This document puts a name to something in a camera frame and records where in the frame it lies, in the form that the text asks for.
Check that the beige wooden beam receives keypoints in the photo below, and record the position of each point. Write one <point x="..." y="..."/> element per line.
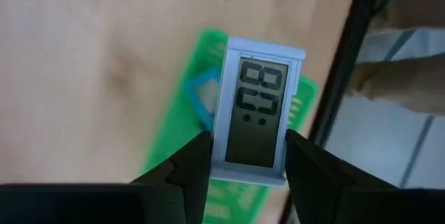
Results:
<point x="413" y="5"/>
<point x="400" y="85"/>

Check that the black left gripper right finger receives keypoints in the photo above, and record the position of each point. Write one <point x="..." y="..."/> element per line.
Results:
<point x="313" y="178"/>

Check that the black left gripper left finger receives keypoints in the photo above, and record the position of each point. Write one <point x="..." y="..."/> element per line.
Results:
<point x="189" y="175"/>

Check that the white digital clock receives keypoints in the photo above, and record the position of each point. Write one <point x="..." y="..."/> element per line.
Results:
<point x="257" y="112"/>

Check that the black aluminium table frame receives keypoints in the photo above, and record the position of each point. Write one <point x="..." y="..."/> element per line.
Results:
<point x="347" y="43"/>

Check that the teal framed small card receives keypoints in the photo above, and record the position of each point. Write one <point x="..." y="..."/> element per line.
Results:
<point x="201" y="88"/>

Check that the green plastic mesh basket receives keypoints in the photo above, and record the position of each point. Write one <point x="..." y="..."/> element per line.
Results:
<point x="180" y="126"/>

